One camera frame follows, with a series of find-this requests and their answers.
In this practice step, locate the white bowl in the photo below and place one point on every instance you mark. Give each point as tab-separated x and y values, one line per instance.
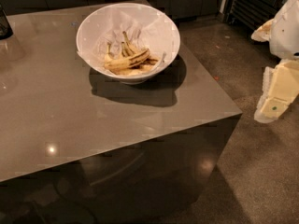
99	22

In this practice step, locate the dark object at left edge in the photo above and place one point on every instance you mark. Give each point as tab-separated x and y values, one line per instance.
5	28

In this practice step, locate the white paper liner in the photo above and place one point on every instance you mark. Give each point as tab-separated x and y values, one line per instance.
140	28

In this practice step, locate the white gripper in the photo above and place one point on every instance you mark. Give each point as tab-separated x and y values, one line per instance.
287	32

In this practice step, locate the back bananas bunch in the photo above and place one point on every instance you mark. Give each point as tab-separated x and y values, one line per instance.
127	49

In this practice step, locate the yellow banana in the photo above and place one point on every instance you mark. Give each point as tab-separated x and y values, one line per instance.
126	62

